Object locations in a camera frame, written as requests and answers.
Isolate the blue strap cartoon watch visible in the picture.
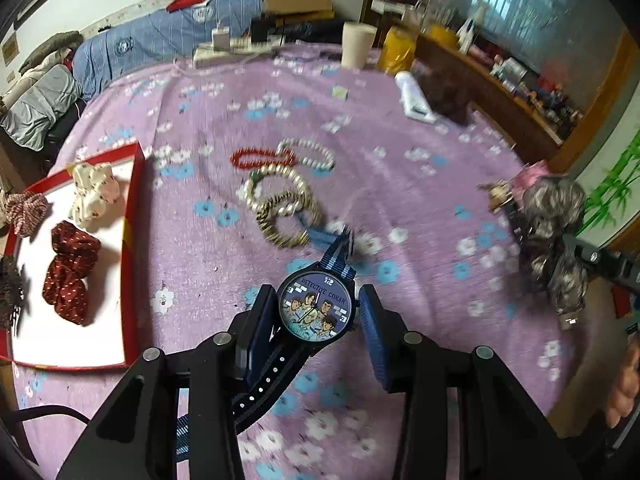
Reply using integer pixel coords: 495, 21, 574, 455
174, 231, 362, 461

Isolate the grey patterned scrunchie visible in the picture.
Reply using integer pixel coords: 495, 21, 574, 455
520, 176, 588, 330

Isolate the gold brown bead bracelet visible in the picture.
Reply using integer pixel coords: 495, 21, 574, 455
255, 190, 326, 250

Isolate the red bead bracelet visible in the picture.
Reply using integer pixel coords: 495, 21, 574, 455
230, 146, 298, 172

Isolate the white pearl bracelet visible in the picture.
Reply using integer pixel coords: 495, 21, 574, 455
275, 138, 338, 172

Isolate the dark red dotted scrunchie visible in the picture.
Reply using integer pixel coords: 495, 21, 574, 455
42, 221, 102, 325

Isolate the white cherry print scrunchie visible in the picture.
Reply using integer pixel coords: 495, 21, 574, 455
68, 162, 120, 229

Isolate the black hair claw clip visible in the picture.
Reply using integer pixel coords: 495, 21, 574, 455
0, 256, 26, 334

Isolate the pink checked scrunchie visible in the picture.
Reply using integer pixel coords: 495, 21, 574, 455
1, 192, 50, 237

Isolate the operator right hand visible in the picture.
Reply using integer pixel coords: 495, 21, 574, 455
604, 336, 640, 428

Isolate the pink and black jacket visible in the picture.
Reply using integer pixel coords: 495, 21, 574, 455
511, 160, 550, 196

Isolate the wooden headboard shelf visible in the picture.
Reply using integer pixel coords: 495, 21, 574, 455
416, 32, 586, 172

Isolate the purple floral bed sheet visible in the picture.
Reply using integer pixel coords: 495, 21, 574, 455
12, 41, 597, 480

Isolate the brown hair wig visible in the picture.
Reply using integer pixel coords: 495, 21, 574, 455
418, 70, 470, 126

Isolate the small green white packet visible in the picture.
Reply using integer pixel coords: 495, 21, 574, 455
331, 86, 348, 101

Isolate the white power strip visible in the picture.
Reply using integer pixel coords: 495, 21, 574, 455
192, 37, 282, 70

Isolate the yellow jar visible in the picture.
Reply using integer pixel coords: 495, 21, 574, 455
376, 26, 418, 77

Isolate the white phone charger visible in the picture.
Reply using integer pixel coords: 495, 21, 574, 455
212, 26, 230, 51

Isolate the beige plastic cup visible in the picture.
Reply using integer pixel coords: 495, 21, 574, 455
341, 22, 378, 70

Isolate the brown armchair with clothes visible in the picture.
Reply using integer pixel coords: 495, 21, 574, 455
1, 30, 86, 166

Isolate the blue plaid quilt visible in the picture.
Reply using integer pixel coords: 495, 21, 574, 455
73, 0, 262, 101

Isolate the cardboard box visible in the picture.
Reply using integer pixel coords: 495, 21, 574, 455
262, 0, 335, 23

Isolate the red flat case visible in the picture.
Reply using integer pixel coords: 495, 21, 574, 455
166, 0, 207, 13

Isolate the gold keychain with keys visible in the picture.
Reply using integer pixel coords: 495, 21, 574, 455
477, 180, 522, 214

